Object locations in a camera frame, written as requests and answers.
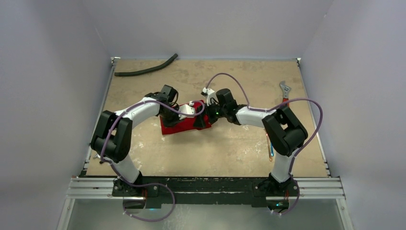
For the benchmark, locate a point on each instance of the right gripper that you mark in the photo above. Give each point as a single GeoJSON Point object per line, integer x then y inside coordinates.
{"type": "Point", "coordinates": [203, 117]}

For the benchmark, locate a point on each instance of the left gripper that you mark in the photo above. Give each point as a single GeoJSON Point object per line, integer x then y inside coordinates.
{"type": "Point", "coordinates": [175, 121]}

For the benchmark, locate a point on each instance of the red cloth napkin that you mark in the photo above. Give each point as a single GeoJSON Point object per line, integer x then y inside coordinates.
{"type": "Point", "coordinates": [184, 125]}

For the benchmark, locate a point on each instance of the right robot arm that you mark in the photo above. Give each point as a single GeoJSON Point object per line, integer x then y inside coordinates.
{"type": "Point", "coordinates": [287, 134]}

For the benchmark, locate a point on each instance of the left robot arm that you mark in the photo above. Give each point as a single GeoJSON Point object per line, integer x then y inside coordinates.
{"type": "Point", "coordinates": [113, 133]}

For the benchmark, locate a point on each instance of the gold fork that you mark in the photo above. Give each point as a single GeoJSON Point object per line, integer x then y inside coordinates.
{"type": "Point", "coordinates": [268, 145]}

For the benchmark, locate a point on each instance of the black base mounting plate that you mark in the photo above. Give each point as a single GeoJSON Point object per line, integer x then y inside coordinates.
{"type": "Point", "coordinates": [154, 191]}

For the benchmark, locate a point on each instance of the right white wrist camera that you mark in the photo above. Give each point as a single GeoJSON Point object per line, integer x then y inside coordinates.
{"type": "Point", "coordinates": [210, 95]}

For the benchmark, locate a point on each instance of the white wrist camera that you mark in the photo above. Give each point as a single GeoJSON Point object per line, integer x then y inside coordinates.
{"type": "Point", "coordinates": [187, 110]}
{"type": "Point", "coordinates": [210, 95]}

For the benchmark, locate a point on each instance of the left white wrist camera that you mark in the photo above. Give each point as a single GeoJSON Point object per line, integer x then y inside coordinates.
{"type": "Point", "coordinates": [187, 110]}

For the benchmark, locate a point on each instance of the adjustable wrench orange handle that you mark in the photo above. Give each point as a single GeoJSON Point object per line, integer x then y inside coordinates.
{"type": "Point", "coordinates": [285, 91]}

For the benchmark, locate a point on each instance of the black handled pliers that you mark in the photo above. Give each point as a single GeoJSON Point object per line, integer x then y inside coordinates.
{"type": "Point", "coordinates": [97, 157]}

